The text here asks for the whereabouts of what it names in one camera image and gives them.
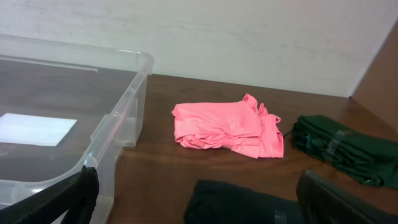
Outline black garment with tape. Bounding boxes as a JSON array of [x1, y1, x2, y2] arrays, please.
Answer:
[[183, 180, 305, 224]]

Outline clear plastic storage bin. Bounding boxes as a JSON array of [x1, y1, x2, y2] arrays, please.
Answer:
[[1, 35, 154, 223]]

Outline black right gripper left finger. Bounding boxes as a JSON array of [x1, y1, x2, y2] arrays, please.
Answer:
[[1, 166, 100, 224]]

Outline white label in bin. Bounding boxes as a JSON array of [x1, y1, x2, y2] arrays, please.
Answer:
[[1, 113, 77, 146]]

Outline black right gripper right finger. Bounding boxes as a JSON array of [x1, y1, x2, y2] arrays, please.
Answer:
[[296, 170, 397, 224]]

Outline pink shirt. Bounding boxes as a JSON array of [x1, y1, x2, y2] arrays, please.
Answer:
[[172, 94, 284, 159]]

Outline dark green folded garment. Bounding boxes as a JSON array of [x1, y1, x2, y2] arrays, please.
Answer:
[[290, 115, 397, 189]]

